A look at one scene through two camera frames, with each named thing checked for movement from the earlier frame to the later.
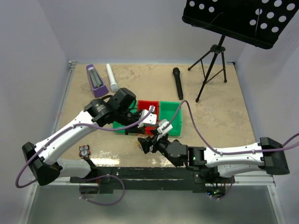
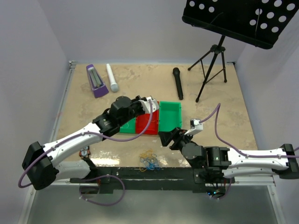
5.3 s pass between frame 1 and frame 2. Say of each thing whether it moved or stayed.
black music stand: stayed
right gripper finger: moved
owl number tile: stayed
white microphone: stayed
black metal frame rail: stayed
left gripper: moved
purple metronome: stayed
